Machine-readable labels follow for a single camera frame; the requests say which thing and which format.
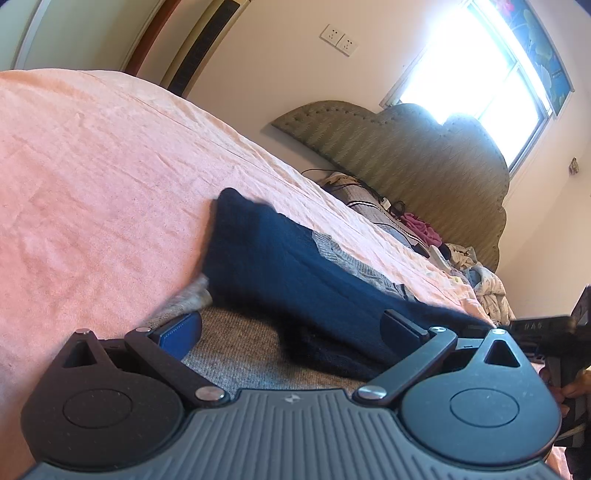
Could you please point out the white charger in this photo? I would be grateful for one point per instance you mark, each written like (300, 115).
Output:
(385, 202)

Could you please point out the pile of light crumpled clothes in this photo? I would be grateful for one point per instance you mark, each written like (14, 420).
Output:
(480, 281)

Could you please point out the pink bed sheet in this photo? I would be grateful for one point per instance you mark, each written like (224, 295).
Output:
(92, 184)

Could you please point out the small wall ornament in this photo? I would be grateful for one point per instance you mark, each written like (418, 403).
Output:
(574, 165)

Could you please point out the magenta cloth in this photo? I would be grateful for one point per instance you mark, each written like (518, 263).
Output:
(422, 228)

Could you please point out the white wall socket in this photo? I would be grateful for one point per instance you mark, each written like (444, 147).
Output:
(347, 45)
(332, 33)

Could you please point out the gold standing air conditioner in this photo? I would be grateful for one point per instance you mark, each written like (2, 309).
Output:
(205, 44)

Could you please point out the navy and grey knit sweater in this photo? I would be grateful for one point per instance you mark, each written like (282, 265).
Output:
(295, 281)

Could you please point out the bright window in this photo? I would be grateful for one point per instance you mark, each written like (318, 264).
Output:
(475, 69)

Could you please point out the person's right hand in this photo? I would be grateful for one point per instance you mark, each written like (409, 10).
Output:
(579, 386)

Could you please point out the green padded headboard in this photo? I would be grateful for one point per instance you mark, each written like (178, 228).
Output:
(415, 166)

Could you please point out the glass wardrobe with wooden frame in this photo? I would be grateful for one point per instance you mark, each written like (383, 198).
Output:
(69, 32)

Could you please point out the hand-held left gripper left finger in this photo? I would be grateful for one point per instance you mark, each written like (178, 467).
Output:
(181, 333)

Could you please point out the blue floral curtain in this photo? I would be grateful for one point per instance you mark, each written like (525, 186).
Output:
(540, 44)

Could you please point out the grey striped pillow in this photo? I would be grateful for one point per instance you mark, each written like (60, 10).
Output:
(360, 198)

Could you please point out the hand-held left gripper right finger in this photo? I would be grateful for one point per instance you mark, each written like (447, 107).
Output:
(402, 325)

